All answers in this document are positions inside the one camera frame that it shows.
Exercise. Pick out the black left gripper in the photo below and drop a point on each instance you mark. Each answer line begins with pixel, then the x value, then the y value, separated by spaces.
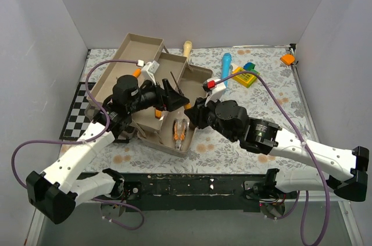
pixel 168 99

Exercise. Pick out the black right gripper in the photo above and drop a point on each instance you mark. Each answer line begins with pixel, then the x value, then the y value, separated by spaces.
pixel 197 113

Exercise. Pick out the orange utility knife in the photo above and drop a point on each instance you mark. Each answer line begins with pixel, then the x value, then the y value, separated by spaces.
pixel 158 114

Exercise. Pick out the orange handled pliers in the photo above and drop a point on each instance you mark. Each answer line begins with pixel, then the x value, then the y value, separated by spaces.
pixel 180 128

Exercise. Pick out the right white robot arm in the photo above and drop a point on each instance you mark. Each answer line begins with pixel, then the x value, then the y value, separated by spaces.
pixel 342 171

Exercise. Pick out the blue toy microphone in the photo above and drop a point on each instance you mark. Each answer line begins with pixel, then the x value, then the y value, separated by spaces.
pixel 226 62

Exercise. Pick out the yellow green toy block house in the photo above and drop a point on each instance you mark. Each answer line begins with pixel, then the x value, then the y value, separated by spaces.
pixel 245 79

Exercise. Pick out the floral table mat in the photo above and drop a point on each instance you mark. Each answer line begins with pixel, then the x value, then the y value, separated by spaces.
pixel 278 97

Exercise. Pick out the black white checkerboard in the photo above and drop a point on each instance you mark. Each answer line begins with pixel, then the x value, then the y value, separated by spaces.
pixel 76 122

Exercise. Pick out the orange tape measure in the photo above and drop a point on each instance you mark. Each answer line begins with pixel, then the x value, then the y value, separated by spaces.
pixel 288 59

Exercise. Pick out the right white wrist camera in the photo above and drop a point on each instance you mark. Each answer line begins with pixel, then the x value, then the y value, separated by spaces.
pixel 214 88

